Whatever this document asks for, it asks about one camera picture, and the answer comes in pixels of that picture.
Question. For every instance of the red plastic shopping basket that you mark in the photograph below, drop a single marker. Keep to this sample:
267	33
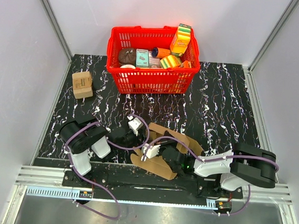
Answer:
144	80

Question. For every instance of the brown cardboard box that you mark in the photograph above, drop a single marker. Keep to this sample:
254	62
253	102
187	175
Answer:
157	165

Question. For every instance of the teal snack box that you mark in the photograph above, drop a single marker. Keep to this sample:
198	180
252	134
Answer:
142	58

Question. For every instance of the tall orange yellow carton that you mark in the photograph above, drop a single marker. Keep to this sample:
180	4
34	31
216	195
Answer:
181	39

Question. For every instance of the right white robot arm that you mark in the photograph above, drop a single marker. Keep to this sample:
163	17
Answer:
242	165

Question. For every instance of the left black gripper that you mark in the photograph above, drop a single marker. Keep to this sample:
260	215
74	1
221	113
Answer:
137	141

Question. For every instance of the small folded cardboard box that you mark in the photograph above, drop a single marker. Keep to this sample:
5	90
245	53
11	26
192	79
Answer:
82	85

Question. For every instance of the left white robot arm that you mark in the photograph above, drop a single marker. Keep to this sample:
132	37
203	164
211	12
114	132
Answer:
81	135

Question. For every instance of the yellow green sponge pack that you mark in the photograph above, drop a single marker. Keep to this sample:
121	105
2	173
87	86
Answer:
170	61

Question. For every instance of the pink white snack box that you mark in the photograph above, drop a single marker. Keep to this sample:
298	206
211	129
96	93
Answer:
152	61

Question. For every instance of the small orange packet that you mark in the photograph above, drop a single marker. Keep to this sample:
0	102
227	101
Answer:
186	65

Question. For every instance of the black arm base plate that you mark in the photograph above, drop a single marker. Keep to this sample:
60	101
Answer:
133	183

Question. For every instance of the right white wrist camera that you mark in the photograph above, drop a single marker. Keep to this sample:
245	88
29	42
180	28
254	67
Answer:
149	153

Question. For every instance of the brown round chocolate cake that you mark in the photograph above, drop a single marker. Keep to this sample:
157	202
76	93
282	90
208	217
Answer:
127	56

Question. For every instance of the orange blue can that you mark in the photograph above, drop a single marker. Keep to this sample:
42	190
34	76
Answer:
160	52

